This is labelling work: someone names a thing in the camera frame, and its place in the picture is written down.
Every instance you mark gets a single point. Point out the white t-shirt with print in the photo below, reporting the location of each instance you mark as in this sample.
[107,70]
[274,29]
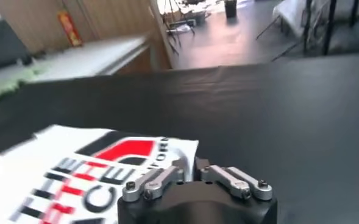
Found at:
[45,152]

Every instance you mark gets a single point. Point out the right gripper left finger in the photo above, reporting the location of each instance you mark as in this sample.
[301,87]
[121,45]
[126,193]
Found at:
[158,179]

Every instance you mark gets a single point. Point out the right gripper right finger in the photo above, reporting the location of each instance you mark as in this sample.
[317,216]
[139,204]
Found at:
[234,181]

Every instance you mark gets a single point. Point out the black trash bin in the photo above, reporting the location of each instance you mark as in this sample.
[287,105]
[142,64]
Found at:
[230,9]

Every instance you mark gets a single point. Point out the black tablecloth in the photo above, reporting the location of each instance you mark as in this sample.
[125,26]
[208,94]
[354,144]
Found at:
[289,121]

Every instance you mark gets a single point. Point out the black tripod stand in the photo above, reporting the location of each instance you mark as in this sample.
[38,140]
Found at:
[330,30]

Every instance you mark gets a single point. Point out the white side table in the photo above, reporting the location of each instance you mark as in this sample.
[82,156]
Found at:
[100,54]

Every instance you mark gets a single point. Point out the white leaning board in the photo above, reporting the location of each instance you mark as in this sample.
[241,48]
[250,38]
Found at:
[292,15]

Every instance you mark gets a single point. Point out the red chips can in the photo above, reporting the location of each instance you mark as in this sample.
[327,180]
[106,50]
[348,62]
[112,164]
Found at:
[71,30]

